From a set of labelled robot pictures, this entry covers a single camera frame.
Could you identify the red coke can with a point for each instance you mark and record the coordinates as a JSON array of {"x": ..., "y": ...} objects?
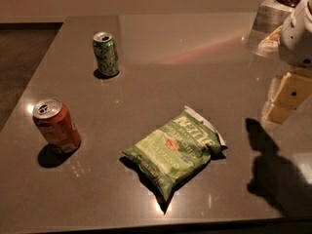
[{"x": 52, "y": 118}]

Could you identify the green soda can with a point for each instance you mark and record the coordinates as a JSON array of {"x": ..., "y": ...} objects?
[{"x": 106, "y": 54}]

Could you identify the metal container box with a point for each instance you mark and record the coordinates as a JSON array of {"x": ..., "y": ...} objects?
[{"x": 270, "y": 15}]

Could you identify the snack packet by container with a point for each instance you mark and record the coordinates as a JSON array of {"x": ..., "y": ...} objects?
[{"x": 271, "y": 42}]

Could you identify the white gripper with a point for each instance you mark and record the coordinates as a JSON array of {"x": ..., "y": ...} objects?
[{"x": 296, "y": 39}]

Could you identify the green jalapeno chip bag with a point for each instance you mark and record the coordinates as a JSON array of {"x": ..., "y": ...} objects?
[{"x": 176, "y": 150}]

